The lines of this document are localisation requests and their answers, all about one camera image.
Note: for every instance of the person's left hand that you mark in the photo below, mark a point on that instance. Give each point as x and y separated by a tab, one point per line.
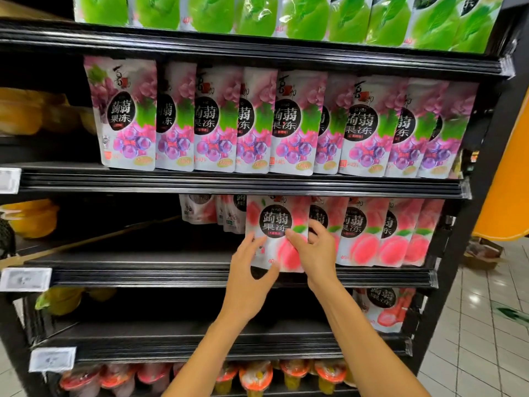
244	289

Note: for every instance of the person's left forearm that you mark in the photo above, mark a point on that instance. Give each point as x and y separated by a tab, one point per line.
215	359

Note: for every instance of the orange aisle sign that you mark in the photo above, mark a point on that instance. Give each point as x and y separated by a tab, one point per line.
508	186

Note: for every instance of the person's right hand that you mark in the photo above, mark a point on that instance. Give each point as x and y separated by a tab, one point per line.
318	260

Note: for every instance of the person's right forearm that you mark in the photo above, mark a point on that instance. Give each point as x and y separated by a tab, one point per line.
372	351

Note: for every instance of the small brown cardboard box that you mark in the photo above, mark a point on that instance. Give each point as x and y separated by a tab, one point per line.
483	254

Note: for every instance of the row of green-white bags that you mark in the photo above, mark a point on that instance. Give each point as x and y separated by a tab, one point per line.
289	16

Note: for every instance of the dark grey metal shelf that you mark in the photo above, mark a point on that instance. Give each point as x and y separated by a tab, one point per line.
248	45

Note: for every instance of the row of yellow tubs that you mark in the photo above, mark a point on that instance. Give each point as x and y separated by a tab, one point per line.
33	111

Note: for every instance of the green floor arrow sticker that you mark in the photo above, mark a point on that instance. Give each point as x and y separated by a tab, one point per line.
514	314

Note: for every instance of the row of small pink-lid cups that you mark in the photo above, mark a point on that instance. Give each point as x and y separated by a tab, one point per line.
256	378

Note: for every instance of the row of purple-white bags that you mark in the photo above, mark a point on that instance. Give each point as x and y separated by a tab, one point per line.
289	120

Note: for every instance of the red-white jelly bag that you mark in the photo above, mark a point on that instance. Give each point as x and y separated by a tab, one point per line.
384	308

